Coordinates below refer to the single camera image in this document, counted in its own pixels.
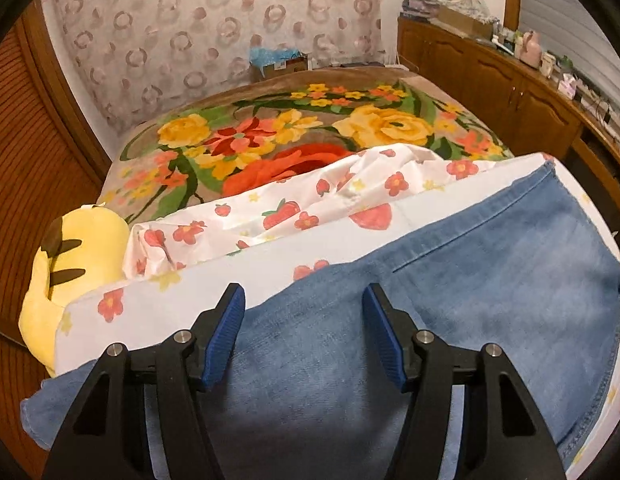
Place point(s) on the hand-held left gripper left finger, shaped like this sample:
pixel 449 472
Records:
pixel 221 340

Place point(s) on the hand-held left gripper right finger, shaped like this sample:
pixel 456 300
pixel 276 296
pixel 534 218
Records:
pixel 387 340

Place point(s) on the blue denim pants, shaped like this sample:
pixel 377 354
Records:
pixel 440 285

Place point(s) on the white strawberry print bed sheet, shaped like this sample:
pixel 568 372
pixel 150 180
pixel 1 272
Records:
pixel 290 220

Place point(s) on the yellow plush toy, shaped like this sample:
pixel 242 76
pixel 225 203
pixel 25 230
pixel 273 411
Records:
pixel 80 260

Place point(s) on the brown floral blanket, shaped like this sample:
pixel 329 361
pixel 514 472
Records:
pixel 290 130

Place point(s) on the wooden slatted wardrobe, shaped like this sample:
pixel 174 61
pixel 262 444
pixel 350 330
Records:
pixel 35 160

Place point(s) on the small cardboard box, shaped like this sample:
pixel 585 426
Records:
pixel 290 69

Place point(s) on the wooden cabinet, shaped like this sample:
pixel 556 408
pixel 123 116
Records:
pixel 470 65

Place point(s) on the blue plastic bag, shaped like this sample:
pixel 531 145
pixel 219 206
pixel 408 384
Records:
pixel 272 55

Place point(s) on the pink tissue box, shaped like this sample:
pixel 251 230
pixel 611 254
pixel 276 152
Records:
pixel 568 85

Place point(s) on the circle patterned curtain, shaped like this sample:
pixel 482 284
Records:
pixel 215 25

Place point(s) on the white jar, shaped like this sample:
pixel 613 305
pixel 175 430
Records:
pixel 548 66

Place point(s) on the pink kettle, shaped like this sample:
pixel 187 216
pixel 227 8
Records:
pixel 530 50

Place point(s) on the large cardboard box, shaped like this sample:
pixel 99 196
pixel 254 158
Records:
pixel 465 21

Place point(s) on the small green plant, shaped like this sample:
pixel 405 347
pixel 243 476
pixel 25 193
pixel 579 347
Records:
pixel 567 64

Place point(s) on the purple box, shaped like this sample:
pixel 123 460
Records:
pixel 420 7

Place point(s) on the grey window blind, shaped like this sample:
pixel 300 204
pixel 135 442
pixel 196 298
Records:
pixel 580 20

